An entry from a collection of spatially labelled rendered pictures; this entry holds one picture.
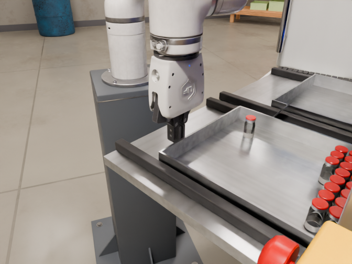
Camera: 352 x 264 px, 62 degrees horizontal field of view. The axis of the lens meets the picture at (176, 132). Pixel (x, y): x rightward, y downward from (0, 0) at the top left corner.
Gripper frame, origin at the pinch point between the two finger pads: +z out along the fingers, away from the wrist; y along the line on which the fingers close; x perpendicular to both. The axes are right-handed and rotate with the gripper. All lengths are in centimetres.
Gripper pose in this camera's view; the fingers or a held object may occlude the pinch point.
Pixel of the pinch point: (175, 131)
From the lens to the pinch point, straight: 56.2
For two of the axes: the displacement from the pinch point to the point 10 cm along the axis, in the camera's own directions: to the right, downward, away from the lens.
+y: 6.9, -3.7, 6.2
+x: -7.2, -3.6, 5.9
